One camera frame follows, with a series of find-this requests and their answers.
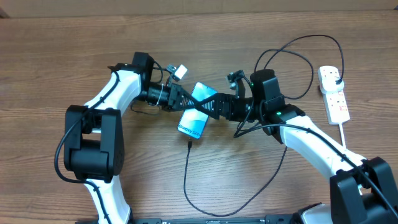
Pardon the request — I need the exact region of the blue Galaxy smartphone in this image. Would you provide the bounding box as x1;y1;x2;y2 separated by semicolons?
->
177;82;217;139

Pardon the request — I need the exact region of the black charging cable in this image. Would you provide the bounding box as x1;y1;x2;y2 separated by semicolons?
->
183;34;345;218

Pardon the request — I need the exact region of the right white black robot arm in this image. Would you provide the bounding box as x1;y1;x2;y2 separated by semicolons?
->
195;69;397;224

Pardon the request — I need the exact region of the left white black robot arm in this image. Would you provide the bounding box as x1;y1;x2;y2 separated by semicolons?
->
54;52;194;223

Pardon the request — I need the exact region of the white charger plug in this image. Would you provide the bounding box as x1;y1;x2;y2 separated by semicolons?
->
320;77;345;94

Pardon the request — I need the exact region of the white power strip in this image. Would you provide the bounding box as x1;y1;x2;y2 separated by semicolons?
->
318;65;350;124

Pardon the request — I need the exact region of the white power strip cord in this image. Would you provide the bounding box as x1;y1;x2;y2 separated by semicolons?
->
338;123;348;149

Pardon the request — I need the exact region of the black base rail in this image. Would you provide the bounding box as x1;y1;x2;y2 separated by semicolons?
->
127;214;303;224

